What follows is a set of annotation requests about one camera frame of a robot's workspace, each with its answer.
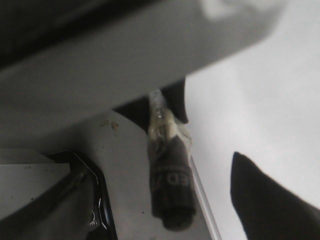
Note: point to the black control pendant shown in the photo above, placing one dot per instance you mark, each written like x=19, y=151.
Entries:
x=101, y=225

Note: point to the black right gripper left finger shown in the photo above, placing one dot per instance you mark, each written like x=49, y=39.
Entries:
x=61, y=213

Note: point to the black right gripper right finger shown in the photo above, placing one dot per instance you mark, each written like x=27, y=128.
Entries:
x=267, y=210

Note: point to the white whiteboard with aluminium frame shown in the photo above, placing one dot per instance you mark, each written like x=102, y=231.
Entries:
x=263, y=102

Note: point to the black whiteboard marker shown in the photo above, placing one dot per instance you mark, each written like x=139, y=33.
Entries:
x=171, y=180

